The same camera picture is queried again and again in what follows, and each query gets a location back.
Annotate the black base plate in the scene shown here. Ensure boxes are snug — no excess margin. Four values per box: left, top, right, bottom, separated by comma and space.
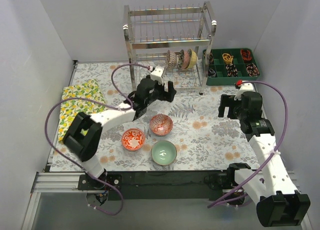
77, 170, 256, 200

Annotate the aluminium front rail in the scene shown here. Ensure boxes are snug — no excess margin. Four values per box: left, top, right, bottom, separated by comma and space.
31, 171, 300, 193

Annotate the orange geometric patterned bowl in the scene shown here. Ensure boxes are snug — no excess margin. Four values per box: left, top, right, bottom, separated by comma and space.
149, 114, 173, 136

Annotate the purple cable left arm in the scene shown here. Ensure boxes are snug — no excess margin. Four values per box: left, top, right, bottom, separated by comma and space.
44, 63, 153, 215

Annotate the mint green bowl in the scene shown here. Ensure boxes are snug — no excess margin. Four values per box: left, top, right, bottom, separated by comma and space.
151, 140, 177, 166

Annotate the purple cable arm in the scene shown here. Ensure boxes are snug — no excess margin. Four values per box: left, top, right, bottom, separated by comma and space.
44, 63, 153, 215
207, 80, 291, 209

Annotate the orange floral patterned bowl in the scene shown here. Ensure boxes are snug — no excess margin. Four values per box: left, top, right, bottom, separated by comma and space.
121, 128, 146, 151

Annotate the small purple patterned bowl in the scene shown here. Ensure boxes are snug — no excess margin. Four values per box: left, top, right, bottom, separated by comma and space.
165, 50, 178, 70

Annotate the floral patterned table mat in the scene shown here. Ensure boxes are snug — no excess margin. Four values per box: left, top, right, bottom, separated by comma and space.
49, 62, 281, 172

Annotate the black leaf patterned bowl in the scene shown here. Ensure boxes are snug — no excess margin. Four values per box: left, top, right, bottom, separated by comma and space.
177, 50, 190, 70

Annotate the yellow and teal patterned bowl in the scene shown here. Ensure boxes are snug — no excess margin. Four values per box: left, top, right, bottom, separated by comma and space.
187, 49, 197, 69

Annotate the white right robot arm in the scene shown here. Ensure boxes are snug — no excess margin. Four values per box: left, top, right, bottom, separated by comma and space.
218, 91, 311, 227

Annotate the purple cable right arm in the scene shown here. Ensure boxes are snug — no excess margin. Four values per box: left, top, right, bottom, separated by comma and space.
207, 80, 291, 209

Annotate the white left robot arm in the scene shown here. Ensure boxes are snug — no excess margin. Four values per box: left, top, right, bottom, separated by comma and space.
62, 78, 177, 190

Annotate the green compartment organizer tray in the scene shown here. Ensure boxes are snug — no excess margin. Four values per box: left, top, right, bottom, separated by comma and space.
206, 48, 261, 86

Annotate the lemon print cloth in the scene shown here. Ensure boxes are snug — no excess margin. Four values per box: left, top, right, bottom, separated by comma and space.
58, 79, 107, 142

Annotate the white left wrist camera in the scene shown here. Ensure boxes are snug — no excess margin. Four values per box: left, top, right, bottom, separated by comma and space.
150, 66, 165, 85

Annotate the stainless steel dish rack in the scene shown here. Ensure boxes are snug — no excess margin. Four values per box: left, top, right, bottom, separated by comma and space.
123, 1, 218, 95

